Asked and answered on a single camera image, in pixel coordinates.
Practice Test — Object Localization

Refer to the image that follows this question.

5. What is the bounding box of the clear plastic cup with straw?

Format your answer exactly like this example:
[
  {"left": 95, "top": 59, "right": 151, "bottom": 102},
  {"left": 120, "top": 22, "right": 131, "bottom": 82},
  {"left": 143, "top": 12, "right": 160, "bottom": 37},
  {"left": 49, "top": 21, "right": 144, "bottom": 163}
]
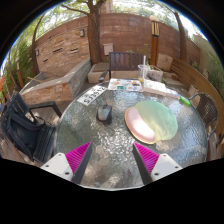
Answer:
[{"left": 137, "top": 55, "right": 152, "bottom": 83}]

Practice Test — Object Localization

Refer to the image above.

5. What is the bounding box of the black metal garden chair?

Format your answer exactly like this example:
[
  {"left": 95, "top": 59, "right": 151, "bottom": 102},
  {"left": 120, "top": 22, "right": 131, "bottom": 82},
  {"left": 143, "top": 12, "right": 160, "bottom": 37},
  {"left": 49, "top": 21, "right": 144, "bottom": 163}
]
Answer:
[{"left": 0, "top": 92, "right": 63, "bottom": 164}]

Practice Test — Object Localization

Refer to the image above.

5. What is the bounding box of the dark grey computer mouse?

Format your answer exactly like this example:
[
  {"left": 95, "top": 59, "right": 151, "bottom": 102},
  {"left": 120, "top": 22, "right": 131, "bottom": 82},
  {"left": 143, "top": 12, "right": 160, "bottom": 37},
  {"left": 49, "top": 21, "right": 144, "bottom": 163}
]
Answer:
[{"left": 96, "top": 104, "right": 113, "bottom": 125}]

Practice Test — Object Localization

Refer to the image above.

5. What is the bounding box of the thin white and blue booklet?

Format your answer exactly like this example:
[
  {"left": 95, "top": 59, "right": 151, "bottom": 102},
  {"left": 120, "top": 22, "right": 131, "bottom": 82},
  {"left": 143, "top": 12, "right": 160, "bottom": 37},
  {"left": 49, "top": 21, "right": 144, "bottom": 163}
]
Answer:
[{"left": 165, "top": 88, "right": 183, "bottom": 99}]

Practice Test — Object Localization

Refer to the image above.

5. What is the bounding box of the grey wall utility box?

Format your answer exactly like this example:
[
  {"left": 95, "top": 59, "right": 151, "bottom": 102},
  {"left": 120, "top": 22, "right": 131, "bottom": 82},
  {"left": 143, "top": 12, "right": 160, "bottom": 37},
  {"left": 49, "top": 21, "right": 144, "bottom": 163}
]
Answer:
[{"left": 102, "top": 42, "right": 114, "bottom": 56}]

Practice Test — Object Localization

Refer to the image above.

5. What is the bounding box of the thick white book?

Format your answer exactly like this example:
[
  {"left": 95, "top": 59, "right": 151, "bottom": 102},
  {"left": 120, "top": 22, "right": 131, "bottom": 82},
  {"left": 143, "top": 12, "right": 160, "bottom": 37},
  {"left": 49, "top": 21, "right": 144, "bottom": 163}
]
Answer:
[{"left": 142, "top": 79, "right": 168, "bottom": 97}]

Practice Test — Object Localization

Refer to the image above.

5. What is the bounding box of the slim tree trunk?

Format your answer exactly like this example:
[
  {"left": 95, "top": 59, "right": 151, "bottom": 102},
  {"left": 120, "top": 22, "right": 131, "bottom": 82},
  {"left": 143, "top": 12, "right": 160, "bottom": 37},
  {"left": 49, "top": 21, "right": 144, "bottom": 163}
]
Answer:
[{"left": 173, "top": 9, "right": 188, "bottom": 63}]

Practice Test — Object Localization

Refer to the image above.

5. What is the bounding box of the white licence plate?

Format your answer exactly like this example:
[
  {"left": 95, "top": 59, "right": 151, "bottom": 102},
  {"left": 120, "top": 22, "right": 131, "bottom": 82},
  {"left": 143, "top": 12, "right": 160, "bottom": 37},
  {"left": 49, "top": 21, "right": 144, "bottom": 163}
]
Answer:
[{"left": 76, "top": 85, "right": 108, "bottom": 107}]

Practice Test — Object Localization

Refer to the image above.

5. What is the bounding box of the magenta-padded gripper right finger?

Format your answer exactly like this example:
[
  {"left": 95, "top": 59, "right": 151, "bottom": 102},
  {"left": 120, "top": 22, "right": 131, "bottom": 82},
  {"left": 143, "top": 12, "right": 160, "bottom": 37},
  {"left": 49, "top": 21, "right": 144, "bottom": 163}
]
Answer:
[{"left": 132, "top": 142, "right": 184, "bottom": 186}]

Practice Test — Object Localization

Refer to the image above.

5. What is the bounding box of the large tree trunk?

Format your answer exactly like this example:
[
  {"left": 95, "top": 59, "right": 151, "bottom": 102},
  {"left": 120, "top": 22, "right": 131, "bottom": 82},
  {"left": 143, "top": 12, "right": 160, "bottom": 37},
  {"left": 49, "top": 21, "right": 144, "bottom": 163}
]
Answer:
[{"left": 59, "top": 0, "right": 108, "bottom": 65}]

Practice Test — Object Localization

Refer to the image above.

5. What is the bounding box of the brown wicker chair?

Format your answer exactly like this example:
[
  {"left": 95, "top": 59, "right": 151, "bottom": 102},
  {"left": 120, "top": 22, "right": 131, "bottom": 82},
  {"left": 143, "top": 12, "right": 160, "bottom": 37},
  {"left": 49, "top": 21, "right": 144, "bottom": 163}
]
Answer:
[{"left": 188, "top": 92, "right": 219, "bottom": 161}]

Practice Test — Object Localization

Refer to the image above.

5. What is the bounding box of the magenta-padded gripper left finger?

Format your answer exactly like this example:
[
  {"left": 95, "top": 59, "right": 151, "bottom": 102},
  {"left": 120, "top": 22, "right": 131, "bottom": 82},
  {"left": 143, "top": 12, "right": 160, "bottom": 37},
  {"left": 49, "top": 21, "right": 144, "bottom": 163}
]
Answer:
[{"left": 40, "top": 141, "right": 94, "bottom": 185}]

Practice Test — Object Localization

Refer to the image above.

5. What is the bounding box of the small green object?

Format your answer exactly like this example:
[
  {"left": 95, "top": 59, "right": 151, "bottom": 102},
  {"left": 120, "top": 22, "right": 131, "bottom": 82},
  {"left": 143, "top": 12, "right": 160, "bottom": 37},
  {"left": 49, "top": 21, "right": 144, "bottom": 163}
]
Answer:
[{"left": 179, "top": 95, "right": 192, "bottom": 107}]

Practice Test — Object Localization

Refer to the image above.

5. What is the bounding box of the white square planter with plants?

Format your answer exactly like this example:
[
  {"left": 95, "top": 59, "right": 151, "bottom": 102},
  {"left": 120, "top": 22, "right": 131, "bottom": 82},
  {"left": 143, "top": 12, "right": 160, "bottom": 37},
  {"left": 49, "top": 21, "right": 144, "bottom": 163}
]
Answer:
[{"left": 148, "top": 65, "right": 164, "bottom": 83}]

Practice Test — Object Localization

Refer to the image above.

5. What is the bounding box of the colourful printed sheet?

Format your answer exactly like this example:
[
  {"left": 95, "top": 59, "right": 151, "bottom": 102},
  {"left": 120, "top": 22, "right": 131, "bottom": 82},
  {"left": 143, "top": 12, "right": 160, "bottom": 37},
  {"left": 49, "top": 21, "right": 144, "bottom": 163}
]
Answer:
[{"left": 107, "top": 78, "right": 144, "bottom": 93}]

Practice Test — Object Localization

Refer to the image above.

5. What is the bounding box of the wooden garden lamp post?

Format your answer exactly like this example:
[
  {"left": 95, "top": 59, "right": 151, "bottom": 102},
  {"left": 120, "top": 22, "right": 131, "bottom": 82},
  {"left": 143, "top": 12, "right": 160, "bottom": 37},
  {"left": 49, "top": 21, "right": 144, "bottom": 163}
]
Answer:
[{"left": 148, "top": 15, "right": 161, "bottom": 67}]

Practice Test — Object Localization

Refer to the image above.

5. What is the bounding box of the dark wooden slatted chair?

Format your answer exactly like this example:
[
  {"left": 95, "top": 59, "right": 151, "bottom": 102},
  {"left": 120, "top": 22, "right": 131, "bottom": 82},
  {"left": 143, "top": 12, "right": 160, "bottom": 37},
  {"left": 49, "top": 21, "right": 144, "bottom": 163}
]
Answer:
[{"left": 98, "top": 51, "right": 146, "bottom": 84}]

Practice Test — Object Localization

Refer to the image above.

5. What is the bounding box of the stone raised garden bed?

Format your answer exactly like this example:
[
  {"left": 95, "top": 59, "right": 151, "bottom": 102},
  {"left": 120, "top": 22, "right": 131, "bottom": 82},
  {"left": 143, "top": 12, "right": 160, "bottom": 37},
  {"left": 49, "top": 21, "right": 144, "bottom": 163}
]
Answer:
[{"left": 19, "top": 59, "right": 93, "bottom": 106}]

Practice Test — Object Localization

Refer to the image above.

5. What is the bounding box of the curved wooden bench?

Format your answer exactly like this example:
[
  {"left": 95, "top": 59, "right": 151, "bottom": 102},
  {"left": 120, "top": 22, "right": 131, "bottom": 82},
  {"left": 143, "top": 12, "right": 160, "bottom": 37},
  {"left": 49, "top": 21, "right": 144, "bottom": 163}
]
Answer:
[{"left": 169, "top": 58, "right": 224, "bottom": 141}]

